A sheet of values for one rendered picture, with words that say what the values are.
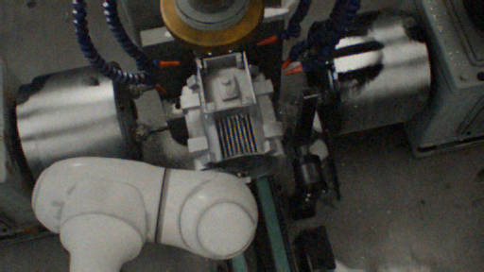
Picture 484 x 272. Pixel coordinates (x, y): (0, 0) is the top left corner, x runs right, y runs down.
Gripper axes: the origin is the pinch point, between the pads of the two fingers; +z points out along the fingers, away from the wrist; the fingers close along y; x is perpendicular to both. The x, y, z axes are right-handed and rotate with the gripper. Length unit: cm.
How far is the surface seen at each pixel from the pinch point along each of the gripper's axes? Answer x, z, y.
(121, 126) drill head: -12.3, 2.8, 15.2
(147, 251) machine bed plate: 19.1, 24.2, 18.6
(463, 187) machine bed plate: 20, 24, -59
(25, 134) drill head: -14.3, 3.7, 33.6
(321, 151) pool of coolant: 5.5, 31.8, -27.7
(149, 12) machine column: -34.5, 21.5, 6.4
